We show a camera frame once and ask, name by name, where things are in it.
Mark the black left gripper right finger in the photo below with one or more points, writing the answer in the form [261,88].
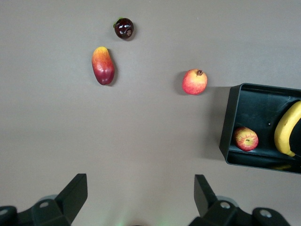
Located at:
[223,215]

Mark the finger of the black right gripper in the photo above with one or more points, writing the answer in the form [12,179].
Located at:
[296,141]

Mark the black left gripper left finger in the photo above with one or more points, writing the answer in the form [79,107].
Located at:
[51,212]

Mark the yellow banana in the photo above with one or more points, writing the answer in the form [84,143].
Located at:
[283,131]

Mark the black plastic box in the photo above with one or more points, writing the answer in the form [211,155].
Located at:
[256,110]

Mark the red yellow apple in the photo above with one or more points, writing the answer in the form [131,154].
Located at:
[245,139]

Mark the red yellow pomegranate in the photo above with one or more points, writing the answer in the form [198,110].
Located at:
[194,82]

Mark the brown table cover mat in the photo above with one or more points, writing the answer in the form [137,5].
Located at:
[141,129]

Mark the red yellow mango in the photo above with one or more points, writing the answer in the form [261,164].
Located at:
[103,67]

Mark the dark purple mangosteen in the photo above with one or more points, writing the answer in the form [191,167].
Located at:
[124,28]

